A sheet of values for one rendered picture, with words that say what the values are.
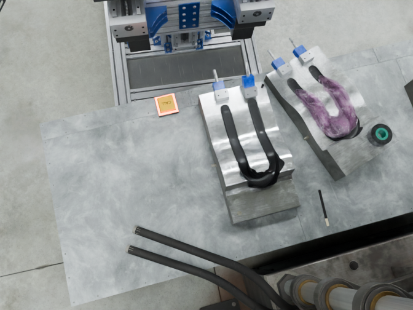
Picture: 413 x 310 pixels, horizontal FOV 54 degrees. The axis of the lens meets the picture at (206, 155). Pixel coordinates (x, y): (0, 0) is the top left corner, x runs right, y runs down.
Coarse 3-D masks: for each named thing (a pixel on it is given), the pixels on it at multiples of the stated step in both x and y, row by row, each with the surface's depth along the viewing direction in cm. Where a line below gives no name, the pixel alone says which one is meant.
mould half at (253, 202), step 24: (240, 96) 155; (264, 96) 156; (216, 120) 153; (240, 120) 153; (264, 120) 154; (216, 144) 151; (216, 168) 155; (264, 168) 144; (288, 168) 145; (240, 192) 149; (264, 192) 149; (288, 192) 150; (240, 216) 147
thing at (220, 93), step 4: (216, 76) 156; (216, 80) 156; (212, 84) 156; (216, 84) 155; (220, 84) 155; (216, 88) 154; (220, 88) 154; (224, 88) 154; (216, 92) 152; (220, 92) 152; (224, 92) 153; (228, 92) 153; (216, 96) 152; (220, 96) 152; (224, 96) 152; (228, 96) 152; (216, 100) 153; (220, 100) 154; (224, 100) 155
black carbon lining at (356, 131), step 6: (312, 66) 164; (312, 72) 164; (318, 72) 164; (318, 78) 163; (288, 84) 162; (294, 84) 162; (294, 90) 161; (354, 132) 156; (330, 138) 154; (336, 138) 155; (342, 138) 156; (348, 138) 156
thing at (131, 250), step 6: (132, 246) 146; (126, 252) 146; (132, 252) 144; (138, 252) 144; (144, 252) 144; (150, 252) 144; (144, 258) 144; (150, 258) 143; (156, 258) 143; (162, 258) 142; (168, 258) 143; (162, 264) 143; (168, 264) 142; (174, 264) 141; (180, 264) 141; (186, 264) 141; (180, 270) 141; (186, 270) 140; (192, 270) 140; (198, 270) 140
